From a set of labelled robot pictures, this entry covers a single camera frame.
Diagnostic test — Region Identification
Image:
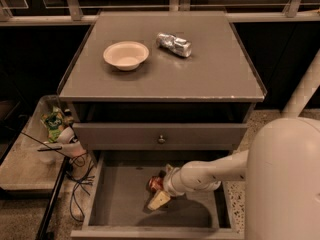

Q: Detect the clear plastic bin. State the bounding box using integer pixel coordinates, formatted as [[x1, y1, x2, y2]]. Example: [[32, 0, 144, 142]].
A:
[[0, 95, 86, 191]]

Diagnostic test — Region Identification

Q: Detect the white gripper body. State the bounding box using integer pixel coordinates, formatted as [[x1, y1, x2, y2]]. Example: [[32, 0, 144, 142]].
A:
[[163, 167, 186, 197]]

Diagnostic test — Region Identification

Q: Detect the open grey middle drawer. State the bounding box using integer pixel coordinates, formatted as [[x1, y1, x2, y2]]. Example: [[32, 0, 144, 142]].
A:
[[71, 151, 244, 240]]

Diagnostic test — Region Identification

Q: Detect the crushed silver can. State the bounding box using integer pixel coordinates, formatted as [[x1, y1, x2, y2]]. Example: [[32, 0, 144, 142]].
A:
[[156, 32, 192, 58]]

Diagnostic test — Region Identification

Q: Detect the metal window railing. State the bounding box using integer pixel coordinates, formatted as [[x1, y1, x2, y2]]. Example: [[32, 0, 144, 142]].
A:
[[0, 0, 320, 26]]

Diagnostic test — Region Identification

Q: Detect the green snack bag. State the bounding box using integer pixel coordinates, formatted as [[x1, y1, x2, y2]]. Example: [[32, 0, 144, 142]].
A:
[[41, 106, 65, 143]]

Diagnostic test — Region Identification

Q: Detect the closed grey top drawer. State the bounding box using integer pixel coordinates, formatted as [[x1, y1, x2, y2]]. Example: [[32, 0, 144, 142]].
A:
[[73, 123, 247, 150]]

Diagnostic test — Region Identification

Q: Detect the white cup in bin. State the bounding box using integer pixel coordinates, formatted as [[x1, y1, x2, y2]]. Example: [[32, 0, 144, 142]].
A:
[[57, 127, 75, 144]]

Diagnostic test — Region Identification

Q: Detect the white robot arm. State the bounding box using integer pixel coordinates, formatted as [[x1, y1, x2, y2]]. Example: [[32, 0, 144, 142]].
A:
[[148, 51, 320, 240]]

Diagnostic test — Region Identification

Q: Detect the white paper bowl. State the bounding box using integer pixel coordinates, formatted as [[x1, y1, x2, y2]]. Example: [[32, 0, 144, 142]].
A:
[[103, 41, 149, 71]]

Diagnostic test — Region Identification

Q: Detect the grey wooden drawer cabinet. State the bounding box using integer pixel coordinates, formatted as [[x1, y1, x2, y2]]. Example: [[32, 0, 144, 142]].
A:
[[58, 12, 265, 156]]

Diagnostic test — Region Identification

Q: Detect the crushed red coke can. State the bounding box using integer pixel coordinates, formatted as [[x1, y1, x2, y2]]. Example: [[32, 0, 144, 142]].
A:
[[148, 176, 163, 193]]

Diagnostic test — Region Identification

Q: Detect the round metal drawer knob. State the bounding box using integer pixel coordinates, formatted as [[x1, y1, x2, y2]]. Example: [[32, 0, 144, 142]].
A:
[[157, 135, 166, 144]]

